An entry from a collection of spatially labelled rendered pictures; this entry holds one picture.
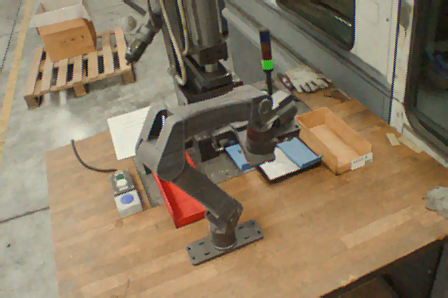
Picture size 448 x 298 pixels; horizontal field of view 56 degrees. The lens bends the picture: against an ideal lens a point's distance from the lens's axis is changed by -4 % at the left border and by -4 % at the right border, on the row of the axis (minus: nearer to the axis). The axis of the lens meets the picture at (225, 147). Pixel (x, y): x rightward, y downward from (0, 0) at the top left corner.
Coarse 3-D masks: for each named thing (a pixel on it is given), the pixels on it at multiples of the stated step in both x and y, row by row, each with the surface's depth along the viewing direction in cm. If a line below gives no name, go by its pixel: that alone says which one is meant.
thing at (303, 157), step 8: (280, 144) 139; (288, 144) 138; (296, 144) 137; (288, 152) 135; (296, 152) 134; (304, 152) 134; (312, 152) 133; (296, 160) 131; (304, 160) 131; (312, 160) 127; (320, 160) 130
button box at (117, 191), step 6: (72, 144) 159; (78, 156) 152; (84, 162) 148; (90, 168) 145; (96, 168) 144; (114, 174) 137; (126, 174) 136; (114, 180) 134; (126, 180) 133; (132, 180) 134; (114, 186) 132; (126, 186) 131; (132, 186) 131; (114, 192) 130; (120, 192) 130; (126, 192) 130
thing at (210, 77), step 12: (192, 60) 140; (204, 72) 129; (216, 72) 128; (228, 72) 127; (180, 84) 134; (192, 84) 133; (204, 84) 128; (216, 84) 126; (228, 84) 130; (240, 84) 131; (180, 96) 135; (192, 96) 127; (204, 96) 128; (216, 96) 130
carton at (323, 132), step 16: (320, 112) 145; (304, 128) 137; (320, 128) 146; (336, 128) 141; (352, 128) 132; (320, 144) 130; (336, 144) 138; (352, 144) 135; (368, 144) 126; (336, 160) 123; (352, 160) 130; (368, 160) 128
